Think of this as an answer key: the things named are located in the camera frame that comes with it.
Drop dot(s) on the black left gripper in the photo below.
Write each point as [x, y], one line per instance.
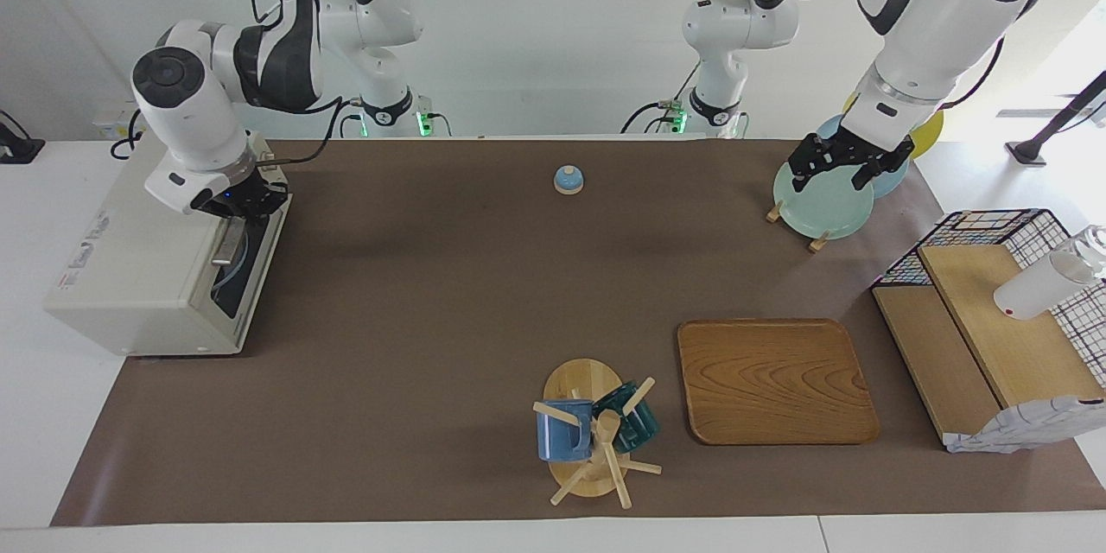
[851, 151]

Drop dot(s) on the blue call bell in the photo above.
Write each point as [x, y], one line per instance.
[568, 180]

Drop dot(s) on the light blue round plate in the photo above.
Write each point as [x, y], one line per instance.
[223, 292]

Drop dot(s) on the white patterned cloth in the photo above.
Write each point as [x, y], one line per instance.
[1011, 428]

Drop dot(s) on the black angled stand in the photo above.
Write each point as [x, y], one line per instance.
[1058, 125]

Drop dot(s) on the wooden mug tree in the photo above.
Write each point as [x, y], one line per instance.
[581, 380]

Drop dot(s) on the dark green mug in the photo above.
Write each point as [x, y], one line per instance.
[635, 428]

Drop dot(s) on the brown table mat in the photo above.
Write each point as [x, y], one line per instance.
[475, 363]

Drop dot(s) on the mint green plate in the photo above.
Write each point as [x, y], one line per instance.
[821, 207]

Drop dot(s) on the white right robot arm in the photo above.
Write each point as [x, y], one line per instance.
[190, 112]

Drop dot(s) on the wooden plate rack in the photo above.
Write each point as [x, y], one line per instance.
[818, 242]

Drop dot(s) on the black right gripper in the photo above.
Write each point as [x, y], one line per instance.
[242, 197]

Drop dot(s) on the blue ceramic mug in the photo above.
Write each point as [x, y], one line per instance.
[562, 436]

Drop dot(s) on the black clamp mount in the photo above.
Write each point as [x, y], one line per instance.
[17, 147]

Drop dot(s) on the yellow plate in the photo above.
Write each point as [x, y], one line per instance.
[926, 134]

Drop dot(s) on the wooden serving tray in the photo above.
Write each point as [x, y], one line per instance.
[769, 380]

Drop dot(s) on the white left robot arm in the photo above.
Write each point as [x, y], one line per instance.
[933, 17]

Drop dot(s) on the cream toaster oven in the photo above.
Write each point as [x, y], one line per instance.
[130, 276]

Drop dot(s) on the pale blue racked plate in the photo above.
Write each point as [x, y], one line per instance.
[894, 181]

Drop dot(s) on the white power strip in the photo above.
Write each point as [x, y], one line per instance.
[108, 117]

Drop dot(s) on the wooden step shelf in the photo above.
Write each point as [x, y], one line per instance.
[994, 328]

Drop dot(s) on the glass toaster oven door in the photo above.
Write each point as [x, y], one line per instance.
[259, 268]

